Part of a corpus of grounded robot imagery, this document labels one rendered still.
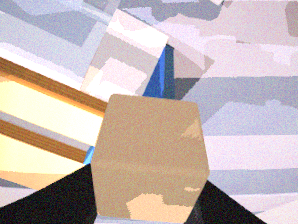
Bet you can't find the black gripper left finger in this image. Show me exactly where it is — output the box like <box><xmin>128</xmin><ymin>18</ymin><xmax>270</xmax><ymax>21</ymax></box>
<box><xmin>0</xmin><ymin>163</ymin><xmax>97</xmax><ymax>224</ymax></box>

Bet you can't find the tan block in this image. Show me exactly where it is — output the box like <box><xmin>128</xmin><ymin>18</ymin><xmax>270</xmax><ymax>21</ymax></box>
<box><xmin>90</xmin><ymin>93</ymin><xmax>209</xmax><ymax>224</ymax></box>

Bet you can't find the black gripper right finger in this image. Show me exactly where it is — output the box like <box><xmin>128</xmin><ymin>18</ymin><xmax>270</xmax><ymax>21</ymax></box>
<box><xmin>184</xmin><ymin>180</ymin><xmax>266</xmax><ymax>224</ymax></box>

